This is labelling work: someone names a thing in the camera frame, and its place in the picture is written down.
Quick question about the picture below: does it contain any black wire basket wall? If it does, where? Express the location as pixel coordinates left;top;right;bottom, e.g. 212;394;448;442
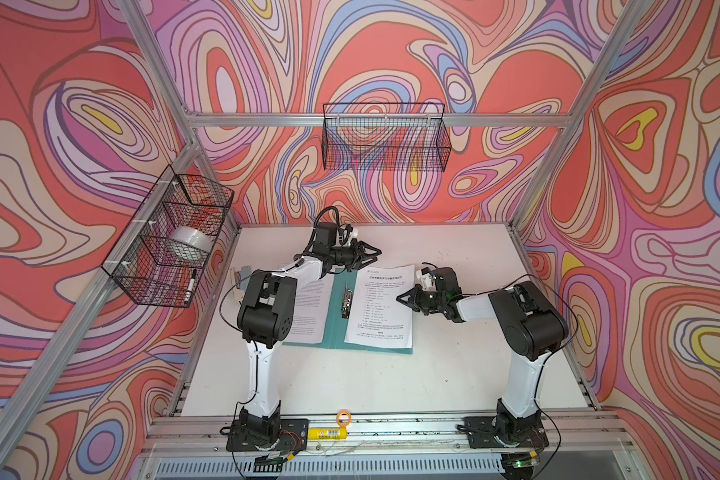
101;166;234;308
321;100;452;172

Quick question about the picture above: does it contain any black white marker pen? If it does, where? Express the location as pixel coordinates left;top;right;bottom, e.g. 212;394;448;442
183;269;197;305

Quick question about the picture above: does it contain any yellow cylinder with label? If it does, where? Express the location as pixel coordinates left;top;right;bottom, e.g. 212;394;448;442
308;427;348;441

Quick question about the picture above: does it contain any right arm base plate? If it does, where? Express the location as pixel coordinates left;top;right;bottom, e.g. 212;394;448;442
456;415;549;451

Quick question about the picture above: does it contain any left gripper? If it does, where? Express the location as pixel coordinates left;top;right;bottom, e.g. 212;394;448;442
327;240;380;273

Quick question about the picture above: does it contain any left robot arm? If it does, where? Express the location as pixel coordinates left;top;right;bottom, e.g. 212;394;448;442
237;222;382;436

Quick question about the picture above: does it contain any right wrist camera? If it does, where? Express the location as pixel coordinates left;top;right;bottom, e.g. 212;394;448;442
415;266;437;290

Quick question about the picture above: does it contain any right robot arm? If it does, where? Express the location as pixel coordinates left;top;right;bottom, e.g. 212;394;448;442
396;267;569;449

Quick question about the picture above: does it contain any black wire basket left wall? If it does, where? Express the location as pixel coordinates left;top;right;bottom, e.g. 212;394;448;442
101;166;234;308

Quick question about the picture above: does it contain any white tape roll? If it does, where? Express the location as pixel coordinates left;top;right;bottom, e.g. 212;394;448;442
170;226;213;252

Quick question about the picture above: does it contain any grey white stapler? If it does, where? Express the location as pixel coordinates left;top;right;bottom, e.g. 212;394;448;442
230;265;253;291

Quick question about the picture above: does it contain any printed paper sheet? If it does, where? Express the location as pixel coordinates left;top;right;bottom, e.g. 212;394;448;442
344;265;414;350
285;275;334;345

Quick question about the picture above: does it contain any black wire basket back wall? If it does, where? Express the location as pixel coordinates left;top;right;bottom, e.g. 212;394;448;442
321;100;452;172

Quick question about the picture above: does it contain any metal folder clip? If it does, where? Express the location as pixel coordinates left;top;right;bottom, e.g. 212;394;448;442
341;283;354;320

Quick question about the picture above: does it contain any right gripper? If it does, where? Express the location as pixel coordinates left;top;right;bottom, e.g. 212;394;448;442
396;283;445;314

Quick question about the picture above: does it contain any teal folder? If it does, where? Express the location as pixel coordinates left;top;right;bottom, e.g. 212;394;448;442
285;272;413;355

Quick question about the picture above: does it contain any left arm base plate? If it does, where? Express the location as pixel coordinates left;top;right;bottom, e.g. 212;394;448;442
219;418;309;453

